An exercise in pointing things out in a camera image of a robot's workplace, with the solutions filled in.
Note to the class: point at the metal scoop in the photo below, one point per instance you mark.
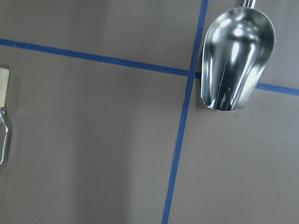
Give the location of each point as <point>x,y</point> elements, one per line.
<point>236,51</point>

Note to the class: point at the bamboo cutting board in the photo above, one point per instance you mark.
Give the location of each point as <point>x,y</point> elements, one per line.
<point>4,77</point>

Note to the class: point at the metal cutting board handle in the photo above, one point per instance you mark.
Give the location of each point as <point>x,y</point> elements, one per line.
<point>7,136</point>

